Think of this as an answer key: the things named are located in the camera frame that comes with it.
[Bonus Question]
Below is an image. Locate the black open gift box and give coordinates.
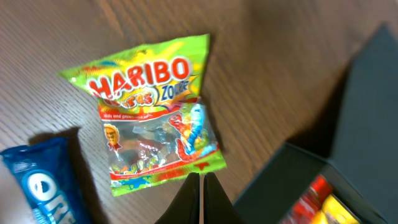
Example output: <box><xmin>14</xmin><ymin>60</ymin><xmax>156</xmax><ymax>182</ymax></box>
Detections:
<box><xmin>234</xmin><ymin>25</ymin><xmax>397</xmax><ymax>223</ymax></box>

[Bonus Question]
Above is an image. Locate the red snack packet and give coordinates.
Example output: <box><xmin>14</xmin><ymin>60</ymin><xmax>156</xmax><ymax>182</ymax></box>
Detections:
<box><xmin>279</xmin><ymin>175</ymin><xmax>333</xmax><ymax>224</ymax></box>

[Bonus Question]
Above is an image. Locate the yellow snack packet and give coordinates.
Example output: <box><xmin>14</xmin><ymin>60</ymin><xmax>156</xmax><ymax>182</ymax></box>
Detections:
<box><xmin>310</xmin><ymin>195</ymin><xmax>359</xmax><ymax>224</ymax></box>

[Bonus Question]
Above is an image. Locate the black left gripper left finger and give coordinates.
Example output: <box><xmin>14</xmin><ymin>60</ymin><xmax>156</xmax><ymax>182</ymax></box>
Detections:
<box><xmin>155</xmin><ymin>172</ymin><xmax>200</xmax><ymax>224</ymax></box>

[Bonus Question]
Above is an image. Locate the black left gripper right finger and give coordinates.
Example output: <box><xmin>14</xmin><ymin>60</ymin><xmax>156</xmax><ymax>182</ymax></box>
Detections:
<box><xmin>203</xmin><ymin>172</ymin><xmax>244</xmax><ymax>224</ymax></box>

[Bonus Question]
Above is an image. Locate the green Haribo gummy bag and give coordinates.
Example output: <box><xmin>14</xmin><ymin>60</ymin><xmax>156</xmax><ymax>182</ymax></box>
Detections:
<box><xmin>59</xmin><ymin>34</ymin><xmax>226</xmax><ymax>197</ymax></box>

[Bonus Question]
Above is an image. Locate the blue Oreo cookie pack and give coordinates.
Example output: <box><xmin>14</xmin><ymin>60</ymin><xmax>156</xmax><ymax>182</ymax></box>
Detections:
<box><xmin>1</xmin><ymin>137</ymin><xmax>91</xmax><ymax>224</ymax></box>

